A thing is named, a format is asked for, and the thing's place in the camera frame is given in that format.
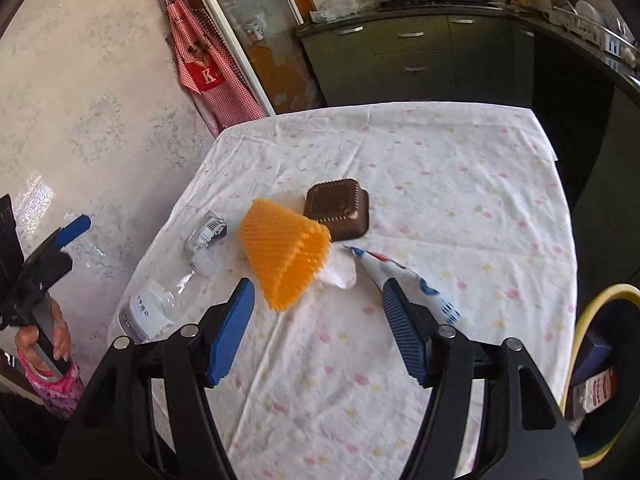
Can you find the white dotted tablecloth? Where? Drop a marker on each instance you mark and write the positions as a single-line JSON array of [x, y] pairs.
[[425, 185]]

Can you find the black gas stove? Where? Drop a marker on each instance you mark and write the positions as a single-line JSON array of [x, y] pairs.
[[440, 2]]

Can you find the person's left forearm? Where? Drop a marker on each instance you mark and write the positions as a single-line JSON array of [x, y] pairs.
[[60, 395]]

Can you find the white toothpaste tube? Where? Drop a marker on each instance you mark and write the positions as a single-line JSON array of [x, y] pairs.
[[380, 262]]

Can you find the glass sliding door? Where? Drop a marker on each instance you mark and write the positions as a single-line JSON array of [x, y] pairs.
[[260, 35]]

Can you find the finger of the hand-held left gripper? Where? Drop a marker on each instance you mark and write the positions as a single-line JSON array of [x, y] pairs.
[[75, 227]]

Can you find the white milk carton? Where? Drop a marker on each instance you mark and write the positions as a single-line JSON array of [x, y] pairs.
[[595, 390]]

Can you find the red checked apron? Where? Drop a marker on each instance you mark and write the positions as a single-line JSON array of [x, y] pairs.
[[210, 75]]

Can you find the clear plastic bottle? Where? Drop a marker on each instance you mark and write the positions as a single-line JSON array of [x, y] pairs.
[[155, 305]]

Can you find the clear plastic bag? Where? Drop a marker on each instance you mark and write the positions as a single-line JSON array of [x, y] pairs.
[[335, 10]]

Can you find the brown plastic box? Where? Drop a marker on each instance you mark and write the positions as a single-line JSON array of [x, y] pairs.
[[335, 205]]

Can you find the dark kitchen countertop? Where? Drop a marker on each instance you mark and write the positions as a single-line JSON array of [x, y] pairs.
[[360, 19]]

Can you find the yellow rimmed dark trash bin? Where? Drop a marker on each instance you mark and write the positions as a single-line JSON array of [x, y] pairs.
[[592, 305]]

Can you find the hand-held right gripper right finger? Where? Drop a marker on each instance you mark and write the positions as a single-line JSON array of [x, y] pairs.
[[405, 330]]

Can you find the purple cardboard box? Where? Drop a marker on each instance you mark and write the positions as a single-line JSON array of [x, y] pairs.
[[592, 355]]

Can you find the white dish rack with dishes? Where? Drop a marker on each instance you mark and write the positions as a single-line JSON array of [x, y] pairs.
[[590, 25]]

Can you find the green lower kitchen cabinets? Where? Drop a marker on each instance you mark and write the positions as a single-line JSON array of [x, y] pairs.
[[415, 60]]

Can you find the orange foam net sleeve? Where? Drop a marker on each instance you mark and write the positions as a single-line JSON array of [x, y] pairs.
[[280, 255]]

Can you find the person's left hand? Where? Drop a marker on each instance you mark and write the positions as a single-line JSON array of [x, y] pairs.
[[61, 335]]

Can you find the white tissue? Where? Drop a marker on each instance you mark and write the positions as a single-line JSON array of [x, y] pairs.
[[342, 270]]

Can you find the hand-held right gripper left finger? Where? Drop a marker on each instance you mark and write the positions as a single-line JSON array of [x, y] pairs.
[[232, 330]]

